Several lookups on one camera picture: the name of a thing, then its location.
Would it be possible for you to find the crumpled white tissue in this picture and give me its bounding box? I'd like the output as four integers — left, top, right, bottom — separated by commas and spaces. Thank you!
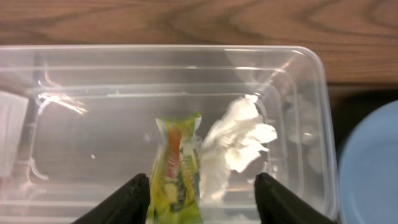
199, 95, 278, 203

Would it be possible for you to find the black waste tray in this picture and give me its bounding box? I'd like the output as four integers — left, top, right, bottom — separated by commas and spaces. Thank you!
330, 90, 397, 159

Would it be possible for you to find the clear plastic waste bin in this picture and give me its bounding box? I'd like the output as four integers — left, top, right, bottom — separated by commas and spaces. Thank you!
1, 45, 338, 223

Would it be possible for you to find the yellow green snack wrapper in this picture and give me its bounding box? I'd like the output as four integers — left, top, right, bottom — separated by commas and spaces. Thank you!
146, 113, 203, 224

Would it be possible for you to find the light blue bowl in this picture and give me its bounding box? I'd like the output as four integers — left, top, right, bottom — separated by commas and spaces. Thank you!
339, 101, 397, 224

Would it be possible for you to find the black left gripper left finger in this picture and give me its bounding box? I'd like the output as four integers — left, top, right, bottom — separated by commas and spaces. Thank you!
73, 173, 150, 224

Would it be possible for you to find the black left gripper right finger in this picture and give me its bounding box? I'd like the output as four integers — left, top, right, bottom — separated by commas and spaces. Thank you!
254, 172, 334, 224

